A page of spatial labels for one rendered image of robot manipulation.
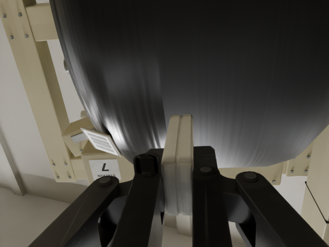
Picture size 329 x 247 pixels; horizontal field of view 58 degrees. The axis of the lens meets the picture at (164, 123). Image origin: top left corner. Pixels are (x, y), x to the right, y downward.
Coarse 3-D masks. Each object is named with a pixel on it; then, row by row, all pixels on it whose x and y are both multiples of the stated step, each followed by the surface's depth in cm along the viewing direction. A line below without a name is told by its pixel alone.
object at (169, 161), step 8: (176, 120) 19; (168, 128) 18; (176, 128) 18; (168, 136) 17; (176, 136) 16; (168, 144) 16; (176, 144) 16; (168, 152) 15; (176, 152) 15; (168, 160) 14; (176, 160) 14; (168, 168) 14; (176, 168) 14; (168, 176) 14; (176, 176) 14; (168, 184) 14; (176, 184) 14; (168, 192) 14; (176, 192) 14; (168, 200) 14; (176, 200) 14; (168, 208) 14; (176, 208) 14
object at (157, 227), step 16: (144, 160) 13; (144, 176) 13; (160, 176) 13; (128, 192) 12; (144, 192) 12; (128, 208) 11; (144, 208) 11; (128, 224) 10; (144, 224) 10; (160, 224) 12; (112, 240) 10; (128, 240) 10; (144, 240) 9; (160, 240) 12
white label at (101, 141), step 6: (84, 132) 36; (90, 132) 35; (96, 132) 35; (90, 138) 37; (96, 138) 36; (102, 138) 36; (108, 138) 35; (96, 144) 38; (102, 144) 38; (108, 144) 37; (114, 144) 36; (102, 150) 40; (108, 150) 39; (114, 150) 38; (120, 156) 39
